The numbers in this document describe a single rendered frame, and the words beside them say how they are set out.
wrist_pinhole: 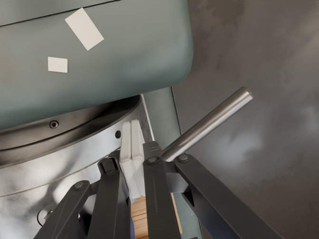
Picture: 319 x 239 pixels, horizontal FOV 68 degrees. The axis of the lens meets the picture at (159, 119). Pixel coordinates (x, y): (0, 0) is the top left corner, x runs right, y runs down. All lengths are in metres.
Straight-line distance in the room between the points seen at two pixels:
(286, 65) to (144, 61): 1.67
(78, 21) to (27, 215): 0.22
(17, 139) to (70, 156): 0.08
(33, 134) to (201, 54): 1.34
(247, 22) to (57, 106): 1.51
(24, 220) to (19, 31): 0.21
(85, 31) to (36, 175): 0.16
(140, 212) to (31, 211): 0.50
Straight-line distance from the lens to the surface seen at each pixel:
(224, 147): 1.81
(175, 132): 1.04
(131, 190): 0.16
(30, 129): 0.33
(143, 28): 0.23
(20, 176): 0.30
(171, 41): 0.23
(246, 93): 0.17
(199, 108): 1.63
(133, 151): 0.16
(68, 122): 0.33
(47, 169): 0.29
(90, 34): 0.23
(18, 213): 0.33
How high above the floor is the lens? 1.48
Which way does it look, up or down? 69 degrees down
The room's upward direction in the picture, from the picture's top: 154 degrees clockwise
